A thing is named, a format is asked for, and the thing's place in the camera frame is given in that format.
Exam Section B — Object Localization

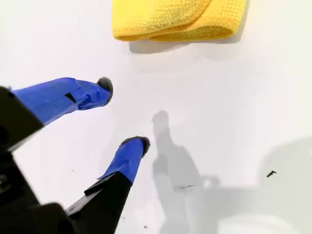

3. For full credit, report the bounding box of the yellow square towel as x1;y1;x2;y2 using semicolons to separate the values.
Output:
112;0;248;42

